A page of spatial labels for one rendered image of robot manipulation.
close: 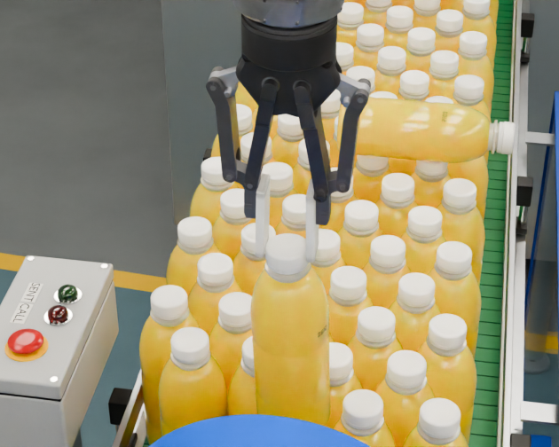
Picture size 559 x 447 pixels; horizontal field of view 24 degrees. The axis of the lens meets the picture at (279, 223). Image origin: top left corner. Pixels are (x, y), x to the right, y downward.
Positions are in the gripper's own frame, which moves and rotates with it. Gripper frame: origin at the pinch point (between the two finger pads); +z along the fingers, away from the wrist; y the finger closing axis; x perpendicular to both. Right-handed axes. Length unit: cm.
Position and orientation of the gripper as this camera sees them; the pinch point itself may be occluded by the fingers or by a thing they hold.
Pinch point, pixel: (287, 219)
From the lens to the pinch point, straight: 112.2
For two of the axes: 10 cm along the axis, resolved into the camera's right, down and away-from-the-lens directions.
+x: 1.6, -5.8, 8.0
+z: 0.0, 8.1, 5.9
